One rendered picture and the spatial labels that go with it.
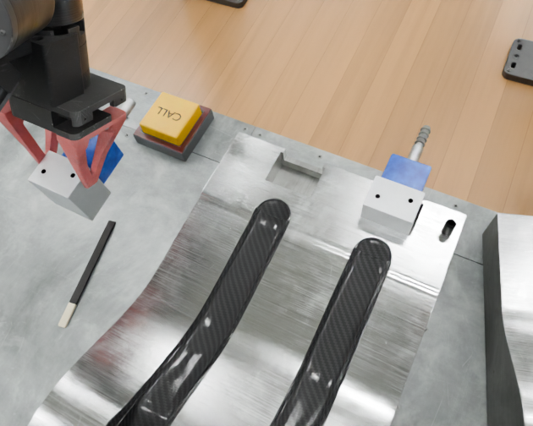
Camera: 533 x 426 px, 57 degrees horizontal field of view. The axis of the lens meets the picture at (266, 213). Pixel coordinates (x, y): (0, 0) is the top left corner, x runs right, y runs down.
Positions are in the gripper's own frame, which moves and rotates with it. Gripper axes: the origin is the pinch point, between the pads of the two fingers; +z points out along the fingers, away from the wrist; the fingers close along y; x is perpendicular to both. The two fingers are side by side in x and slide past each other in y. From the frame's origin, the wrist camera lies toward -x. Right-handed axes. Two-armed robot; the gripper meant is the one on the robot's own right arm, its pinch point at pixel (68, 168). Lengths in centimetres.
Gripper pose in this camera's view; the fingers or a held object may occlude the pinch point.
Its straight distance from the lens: 51.6
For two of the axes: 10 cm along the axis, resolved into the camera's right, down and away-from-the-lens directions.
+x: 4.3, -5.2, 7.3
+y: 8.9, 3.7, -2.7
